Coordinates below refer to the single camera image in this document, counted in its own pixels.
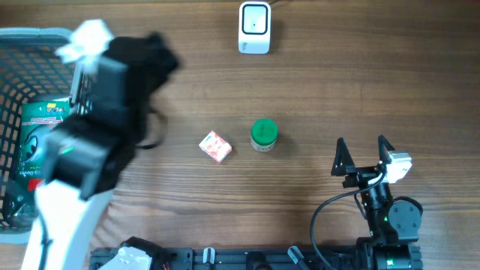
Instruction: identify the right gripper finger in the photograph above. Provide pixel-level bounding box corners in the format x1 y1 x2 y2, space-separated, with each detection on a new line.
378 135 395 164
331 137 356 176

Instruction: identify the green lid jar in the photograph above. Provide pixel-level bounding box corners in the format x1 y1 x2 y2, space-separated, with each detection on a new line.
250 118 278 152

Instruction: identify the green 3M gloves package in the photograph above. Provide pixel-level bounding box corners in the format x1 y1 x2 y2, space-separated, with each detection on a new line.
3 97 72 222

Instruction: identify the red white small box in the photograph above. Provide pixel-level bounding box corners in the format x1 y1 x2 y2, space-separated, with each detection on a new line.
199 130 233 164

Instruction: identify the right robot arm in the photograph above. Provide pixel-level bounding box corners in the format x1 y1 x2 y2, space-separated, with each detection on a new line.
331 135 423 270

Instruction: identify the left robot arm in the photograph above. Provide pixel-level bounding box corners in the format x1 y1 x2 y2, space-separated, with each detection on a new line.
22 32 179 269

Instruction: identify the white barcode scanner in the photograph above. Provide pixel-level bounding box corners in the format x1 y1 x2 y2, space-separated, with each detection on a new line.
238 1 272 55

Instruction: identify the grey plastic mesh basket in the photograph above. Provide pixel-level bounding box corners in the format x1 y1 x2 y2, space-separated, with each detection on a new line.
1 28 91 245

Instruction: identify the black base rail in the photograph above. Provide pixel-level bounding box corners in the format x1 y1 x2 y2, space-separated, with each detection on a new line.
88 237 424 270

